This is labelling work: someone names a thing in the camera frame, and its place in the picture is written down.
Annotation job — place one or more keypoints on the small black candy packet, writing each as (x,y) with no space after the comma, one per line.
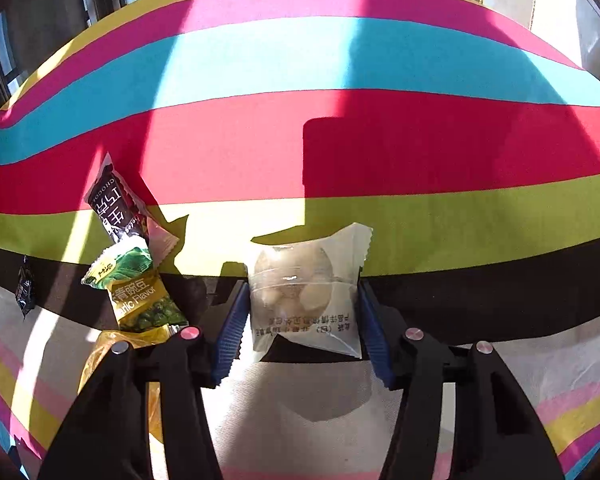
(24,289)

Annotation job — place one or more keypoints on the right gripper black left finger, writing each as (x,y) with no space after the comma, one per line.
(105,434)

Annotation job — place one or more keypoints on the yellow cake packet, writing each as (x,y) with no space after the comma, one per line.
(103,346)

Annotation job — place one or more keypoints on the striped colourful tablecloth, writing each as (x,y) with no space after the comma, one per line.
(469,145)

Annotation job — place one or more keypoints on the white bun packet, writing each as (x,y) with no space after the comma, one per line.
(305,292)

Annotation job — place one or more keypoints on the green yellow garlic pea packet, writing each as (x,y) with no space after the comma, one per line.
(135,288)

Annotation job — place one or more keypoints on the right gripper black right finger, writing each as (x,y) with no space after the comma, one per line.
(462,414)

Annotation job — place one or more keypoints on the dark chocolate snack packet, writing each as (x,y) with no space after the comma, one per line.
(124,214)

